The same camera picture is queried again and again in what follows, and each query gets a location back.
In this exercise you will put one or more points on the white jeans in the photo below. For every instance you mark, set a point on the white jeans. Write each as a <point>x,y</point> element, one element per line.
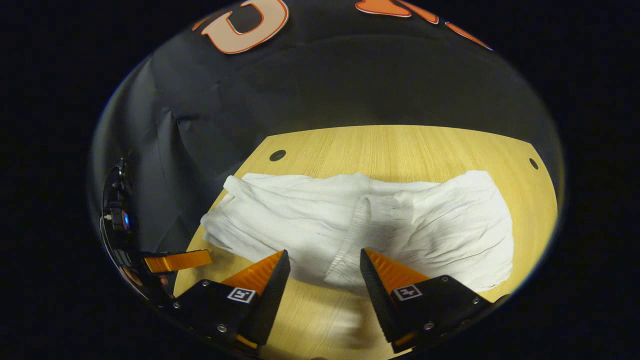
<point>450,225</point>

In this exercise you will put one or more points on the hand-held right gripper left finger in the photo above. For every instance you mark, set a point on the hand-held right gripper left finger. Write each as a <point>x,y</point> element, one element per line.
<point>272,300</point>

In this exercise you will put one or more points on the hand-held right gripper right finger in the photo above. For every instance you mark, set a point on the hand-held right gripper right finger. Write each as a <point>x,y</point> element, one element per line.
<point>377,295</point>

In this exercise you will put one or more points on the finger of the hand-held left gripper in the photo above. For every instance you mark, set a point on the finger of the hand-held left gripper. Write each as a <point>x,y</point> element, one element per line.
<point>177,261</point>

